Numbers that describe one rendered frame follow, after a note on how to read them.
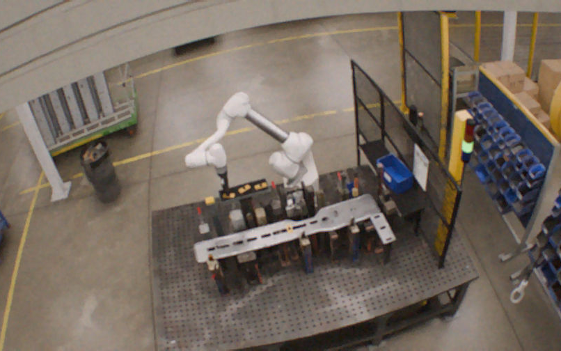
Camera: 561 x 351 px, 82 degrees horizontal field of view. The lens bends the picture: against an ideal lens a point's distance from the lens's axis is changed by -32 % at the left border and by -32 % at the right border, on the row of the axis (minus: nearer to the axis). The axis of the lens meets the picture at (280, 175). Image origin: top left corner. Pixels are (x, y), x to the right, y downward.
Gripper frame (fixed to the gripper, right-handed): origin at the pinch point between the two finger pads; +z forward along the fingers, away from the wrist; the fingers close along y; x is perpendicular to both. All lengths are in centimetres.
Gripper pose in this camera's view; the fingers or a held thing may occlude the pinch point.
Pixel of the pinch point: (227, 191)
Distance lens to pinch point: 333.0
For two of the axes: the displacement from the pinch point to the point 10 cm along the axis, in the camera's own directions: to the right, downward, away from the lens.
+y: -0.9, 6.7, -7.4
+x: 9.9, -0.4, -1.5
